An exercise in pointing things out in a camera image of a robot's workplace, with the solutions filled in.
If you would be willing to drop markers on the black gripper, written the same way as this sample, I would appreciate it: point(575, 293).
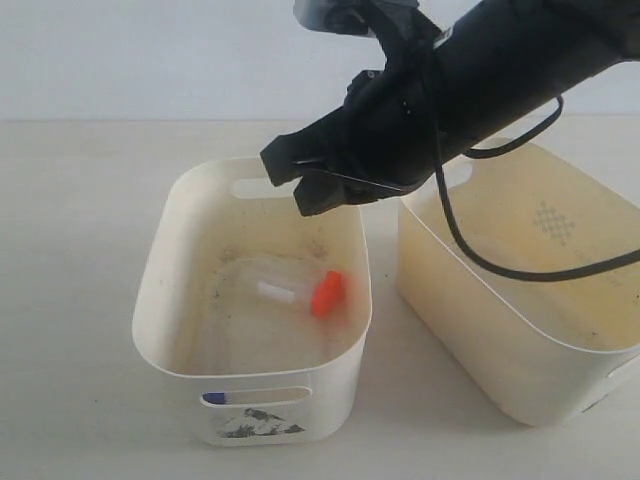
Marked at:
point(383, 140)

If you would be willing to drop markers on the orange-capped clear tube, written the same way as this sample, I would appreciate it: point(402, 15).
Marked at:
point(302, 286)

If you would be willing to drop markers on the blue-capped clear tube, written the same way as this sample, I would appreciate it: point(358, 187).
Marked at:
point(214, 398)

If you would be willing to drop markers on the cream plastic bin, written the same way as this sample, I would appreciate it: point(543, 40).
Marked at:
point(542, 352)
point(288, 378)

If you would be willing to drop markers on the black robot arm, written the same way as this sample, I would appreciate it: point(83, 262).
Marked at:
point(525, 53)

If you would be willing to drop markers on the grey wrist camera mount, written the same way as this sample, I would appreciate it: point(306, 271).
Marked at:
point(354, 18)

